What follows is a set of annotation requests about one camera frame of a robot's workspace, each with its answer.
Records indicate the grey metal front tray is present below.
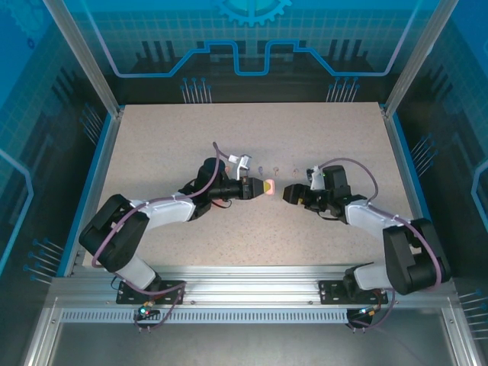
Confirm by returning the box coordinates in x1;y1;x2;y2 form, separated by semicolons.
22;295;480;366

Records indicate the aluminium side rail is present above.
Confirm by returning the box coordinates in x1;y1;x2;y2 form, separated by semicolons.
383;110;439;276
63;108;126;278

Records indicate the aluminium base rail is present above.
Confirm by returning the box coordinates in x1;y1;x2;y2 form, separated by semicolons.
51;265;457;306

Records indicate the slotted grey cable duct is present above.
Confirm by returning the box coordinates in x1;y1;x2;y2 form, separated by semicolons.
59;309;355;325

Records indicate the aluminium frame post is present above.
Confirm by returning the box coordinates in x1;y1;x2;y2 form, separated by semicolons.
383;0;461;117
41;0;126;118

